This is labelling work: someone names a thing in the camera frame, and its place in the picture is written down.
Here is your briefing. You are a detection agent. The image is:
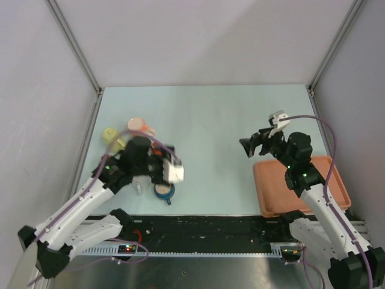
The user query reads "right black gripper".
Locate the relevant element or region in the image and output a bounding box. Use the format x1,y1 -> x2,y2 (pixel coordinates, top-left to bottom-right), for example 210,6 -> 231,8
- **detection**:
239,125 -> 294,169

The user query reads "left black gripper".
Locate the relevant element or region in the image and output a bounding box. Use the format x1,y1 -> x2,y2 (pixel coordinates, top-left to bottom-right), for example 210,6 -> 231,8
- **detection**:
133,145 -> 174,187

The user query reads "blue striped ceramic mug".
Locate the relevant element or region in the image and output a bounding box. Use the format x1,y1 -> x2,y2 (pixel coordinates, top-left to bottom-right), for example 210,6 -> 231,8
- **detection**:
153,184 -> 175,205

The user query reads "large pink mug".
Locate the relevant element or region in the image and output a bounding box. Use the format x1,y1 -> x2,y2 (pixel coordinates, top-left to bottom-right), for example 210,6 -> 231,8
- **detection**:
127,117 -> 156,136

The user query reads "yellow mug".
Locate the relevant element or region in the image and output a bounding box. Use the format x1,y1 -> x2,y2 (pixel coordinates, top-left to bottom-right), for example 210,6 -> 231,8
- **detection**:
102,127 -> 126,153

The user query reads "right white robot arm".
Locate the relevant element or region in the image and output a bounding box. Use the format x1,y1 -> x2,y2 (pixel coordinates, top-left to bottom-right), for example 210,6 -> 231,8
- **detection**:
239,128 -> 384,288

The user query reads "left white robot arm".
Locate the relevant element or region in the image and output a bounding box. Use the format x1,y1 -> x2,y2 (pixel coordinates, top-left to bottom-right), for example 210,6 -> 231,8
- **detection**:
17,136 -> 184,279

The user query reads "orange plastic tray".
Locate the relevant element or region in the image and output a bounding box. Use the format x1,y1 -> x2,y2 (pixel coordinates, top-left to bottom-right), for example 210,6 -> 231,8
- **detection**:
253,156 -> 351,218

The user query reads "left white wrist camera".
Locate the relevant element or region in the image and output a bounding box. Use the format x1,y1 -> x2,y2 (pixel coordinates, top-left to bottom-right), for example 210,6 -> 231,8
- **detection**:
163,160 -> 184,184

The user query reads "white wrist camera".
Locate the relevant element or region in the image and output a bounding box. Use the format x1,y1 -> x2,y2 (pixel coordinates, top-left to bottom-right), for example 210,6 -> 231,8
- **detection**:
268,110 -> 291,138
163,160 -> 184,184

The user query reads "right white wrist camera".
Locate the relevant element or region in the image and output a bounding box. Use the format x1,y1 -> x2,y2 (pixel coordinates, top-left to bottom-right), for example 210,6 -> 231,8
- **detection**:
268,110 -> 291,138

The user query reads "grey slotted cable duct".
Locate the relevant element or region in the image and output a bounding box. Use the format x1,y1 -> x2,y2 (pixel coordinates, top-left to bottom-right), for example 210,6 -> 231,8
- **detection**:
80,242 -> 298,258

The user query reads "left aluminium frame post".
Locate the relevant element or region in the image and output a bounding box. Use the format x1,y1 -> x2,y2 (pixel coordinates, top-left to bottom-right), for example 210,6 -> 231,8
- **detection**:
45,0 -> 103,98

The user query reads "aluminium frame post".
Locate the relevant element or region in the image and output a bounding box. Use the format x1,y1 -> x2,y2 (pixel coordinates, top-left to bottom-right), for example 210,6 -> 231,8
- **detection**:
307,0 -> 367,96
45,0 -> 103,98

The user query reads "right aluminium frame post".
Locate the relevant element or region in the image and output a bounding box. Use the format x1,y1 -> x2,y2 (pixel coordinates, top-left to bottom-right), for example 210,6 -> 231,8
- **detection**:
307,0 -> 367,96

